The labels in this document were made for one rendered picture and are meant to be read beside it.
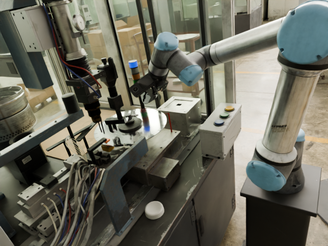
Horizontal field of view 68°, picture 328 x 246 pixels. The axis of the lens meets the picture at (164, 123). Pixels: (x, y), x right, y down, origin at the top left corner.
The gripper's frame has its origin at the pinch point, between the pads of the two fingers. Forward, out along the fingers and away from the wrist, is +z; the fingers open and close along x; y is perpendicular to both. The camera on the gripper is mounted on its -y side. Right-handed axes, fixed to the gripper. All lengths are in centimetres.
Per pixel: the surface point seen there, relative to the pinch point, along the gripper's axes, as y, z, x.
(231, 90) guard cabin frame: 43.5, -1.4, -17.0
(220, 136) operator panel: 15.7, -4.5, -32.9
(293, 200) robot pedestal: 12, -15, -66
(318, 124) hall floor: 192, 80, -73
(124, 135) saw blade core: -14.9, 4.7, -7.4
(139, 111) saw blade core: 2.9, 13.4, 3.2
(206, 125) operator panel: 16.7, -1.3, -24.8
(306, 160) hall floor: 129, 70, -85
